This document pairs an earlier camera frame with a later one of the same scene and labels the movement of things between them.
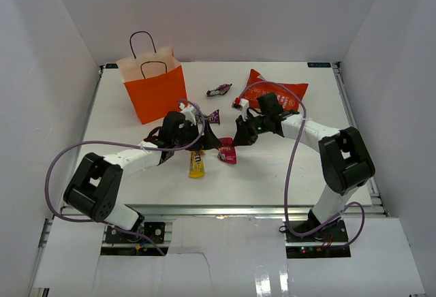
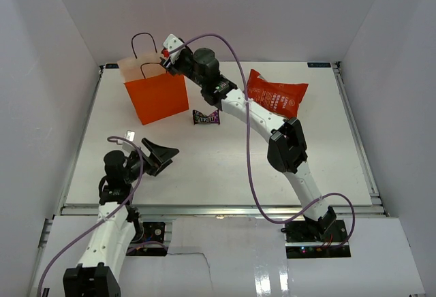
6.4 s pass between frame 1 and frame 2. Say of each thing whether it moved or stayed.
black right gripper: moved
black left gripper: moved
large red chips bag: stayed
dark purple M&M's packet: stayed
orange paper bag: stayed
